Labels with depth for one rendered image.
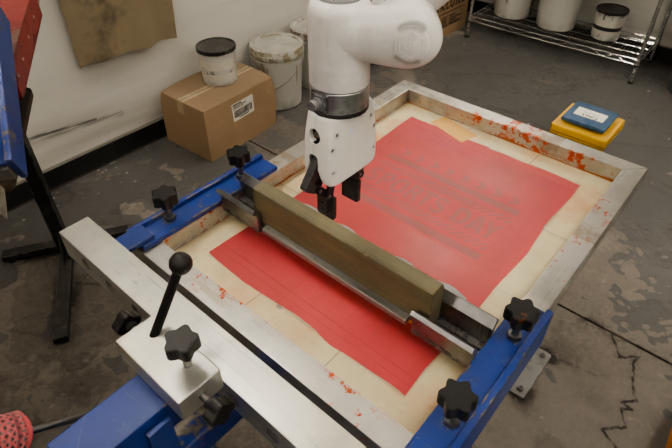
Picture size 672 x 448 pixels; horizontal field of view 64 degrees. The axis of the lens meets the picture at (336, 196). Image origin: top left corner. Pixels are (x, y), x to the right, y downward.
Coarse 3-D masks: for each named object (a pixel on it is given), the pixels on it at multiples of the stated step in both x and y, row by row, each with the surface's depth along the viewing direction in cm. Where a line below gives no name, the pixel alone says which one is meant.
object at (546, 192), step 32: (480, 160) 114; (512, 160) 114; (512, 192) 105; (544, 192) 105; (512, 224) 98; (544, 224) 98; (416, 256) 91; (448, 256) 91; (480, 256) 91; (512, 256) 91; (480, 288) 86; (320, 320) 81; (352, 320) 81; (384, 320) 81; (352, 352) 76; (384, 352) 76; (416, 352) 76
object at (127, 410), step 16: (128, 384) 63; (144, 384) 63; (112, 400) 61; (128, 400) 61; (144, 400) 61; (160, 400) 61; (96, 416) 60; (112, 416) 60; (128, 416) 60; (144, 416) 60; (160, 416) 61; (176, 416) 63; (64, 432) 58; (80, 432) 58; (96, 432) 58; (112, 432) 58; (128, 432) 58; (144, 432) 60
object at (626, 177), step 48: (384, 96) 128; (432, 96) 128; (528, 144) 116; (576, 144) 112; (624, 192) 99; (576, 240) 89; (192, 288) 81; (240, 336) 75; (336, 384) 69; (384, 432) 64
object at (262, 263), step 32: (416, 128) 124; (448, 160) 114; (352, 224) 98; (384, 224) 98; (224, 256) 91; (256, 256) 91; (288, 256) 91; (256, 288) 86; (288, 288) 86; (320, 288) 86
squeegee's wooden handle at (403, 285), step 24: (264, 192) 88; (264, 216) 91; (288, 216) 86; (312, 216) 83; (312, 240) 84; (336, 240) 80; (360, 240) 79; (336, 264) 83; (360, 264) 79; (384, 264) 76; (408, 264) 76; (384, 288) 78; (408, 288) 74; (432, 288) 72; (408, 312) 77; (432, 312) 74
